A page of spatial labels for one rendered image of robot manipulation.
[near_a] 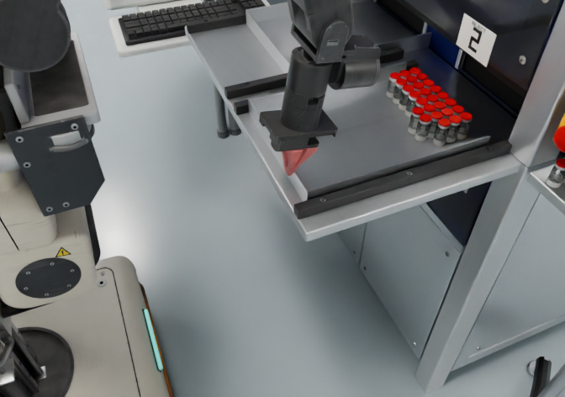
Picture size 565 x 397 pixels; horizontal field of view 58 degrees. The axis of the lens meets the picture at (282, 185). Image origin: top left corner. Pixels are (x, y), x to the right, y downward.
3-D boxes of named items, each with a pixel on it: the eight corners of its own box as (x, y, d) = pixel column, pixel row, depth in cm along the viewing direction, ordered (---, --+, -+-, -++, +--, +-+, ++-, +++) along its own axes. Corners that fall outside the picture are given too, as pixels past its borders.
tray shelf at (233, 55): (360, -2, 136) (361, -8, 135) (553, 160, 90) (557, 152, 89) (185, 33, 123) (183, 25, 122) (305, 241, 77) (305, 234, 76)
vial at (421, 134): (422, 133, 92) (427, 112, 89) (429, 140, 91) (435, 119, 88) (412, 135, 92) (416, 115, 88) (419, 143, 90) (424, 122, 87)
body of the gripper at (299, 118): (336, 140, 76) (348, 97, 71) (273, 148, 72) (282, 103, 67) (317, 115, 80) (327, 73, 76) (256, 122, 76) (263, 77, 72)
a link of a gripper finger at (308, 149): (310, 184, 80) (322, 135, 74) (267, 191, 77) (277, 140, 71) (293, 158, 84) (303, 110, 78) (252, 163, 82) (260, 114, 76)
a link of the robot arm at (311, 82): (285, 39, 68) (304, 60, 65) (330, 37, 71) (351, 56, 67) (277, 85, 73) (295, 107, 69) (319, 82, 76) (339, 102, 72)
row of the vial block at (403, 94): (393, 91, 102) (397, 71, 99) (447, 145, 90) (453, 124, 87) (383, 93, 101) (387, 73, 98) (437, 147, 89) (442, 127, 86)
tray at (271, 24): (371, -1, 132) (372, -14, 129) (429, 46, 114) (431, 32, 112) (245, 23, 122) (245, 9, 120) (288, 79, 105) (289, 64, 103)
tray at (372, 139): (403, 76, 106) (406, 61, 103) (484, 152, 89) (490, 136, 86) (249, 114, 96) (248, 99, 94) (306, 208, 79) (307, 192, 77)
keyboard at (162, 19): (258, -2, 149) (257, -10, 147) (274, 19, 140) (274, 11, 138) (118, 22, 139) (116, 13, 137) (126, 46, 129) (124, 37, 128)
